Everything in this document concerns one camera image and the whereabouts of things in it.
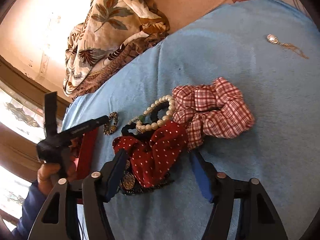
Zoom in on red tray box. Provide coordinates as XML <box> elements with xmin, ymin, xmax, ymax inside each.
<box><xmin>72</xmin><ymin>127</ymin><xmax>99</xmax><ymax>205</ymax></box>

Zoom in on leopard bead bracelet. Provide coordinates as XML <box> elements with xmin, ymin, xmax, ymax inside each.
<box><xmin>102</xmin><ymin>111</ymin><xmax>119</xmax><ymax>136</ymax></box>

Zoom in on silver pendant gold chain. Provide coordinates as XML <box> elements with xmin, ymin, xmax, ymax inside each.
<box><xmin>266</xmin><ymin>34</ymin><xmax>309</xmax><ymax>60</ymax></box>

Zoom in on black beaded hair clip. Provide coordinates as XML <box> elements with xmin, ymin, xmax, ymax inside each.
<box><xmin>118</xmin><ymin>160</ymin><xmax>174</xmax><ymax>196</ymax></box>

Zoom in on stained glass window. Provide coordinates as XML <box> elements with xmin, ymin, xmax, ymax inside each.
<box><xmin>1</xmin><ymin>87</ymin><xmax>44</xmax><ymax>230</ymax></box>

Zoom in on red white plaid scrunchie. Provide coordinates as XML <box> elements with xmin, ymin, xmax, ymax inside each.
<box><xmin>172</xmin><ymin>77</ymin><xmax>254</xmax><ymax>150</ymax></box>

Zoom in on floral leaf quilt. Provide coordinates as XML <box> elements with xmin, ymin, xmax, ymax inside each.
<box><xmin>63</xmin><ymin>0</ymin><xmax>170</xmax><ymax>99</ymax></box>

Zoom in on person's left hand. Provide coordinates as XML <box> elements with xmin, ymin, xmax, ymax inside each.
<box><xmin>37</xmin><ymin>154</ymin><xmax>77</xmax><ymax>196</ymax></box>

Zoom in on large pearl bracelet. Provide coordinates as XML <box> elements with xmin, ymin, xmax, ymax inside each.
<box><xmin>135</xmin><ymin>94</ymin><xmax>176</xmax><ymax>133</ymax></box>

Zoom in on light blue towel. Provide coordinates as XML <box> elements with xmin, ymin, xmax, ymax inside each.
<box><xmin>63</xmin><ymin>0</ymin><xmax>319</xmax><ymax>239</ymax></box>

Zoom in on red polka dot scrunchie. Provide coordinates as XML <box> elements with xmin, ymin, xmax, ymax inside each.
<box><xmin>112</xmin><ymin>121</ymin><xmax>188</xmax><ymax>189</ymax></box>

